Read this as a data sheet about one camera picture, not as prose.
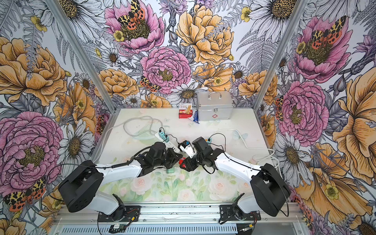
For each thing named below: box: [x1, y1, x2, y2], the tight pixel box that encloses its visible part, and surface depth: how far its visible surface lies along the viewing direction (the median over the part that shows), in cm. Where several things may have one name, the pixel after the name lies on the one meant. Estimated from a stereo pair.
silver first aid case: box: [196, 91, 234, 122], surface depth 113 cm
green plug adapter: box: [165, 167, 175, 174], surface depth 89 cm
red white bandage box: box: [178, 102, 193, 119], surface depth 118 cm
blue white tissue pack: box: [188, 109, 200, 124], surface depth 114 cm
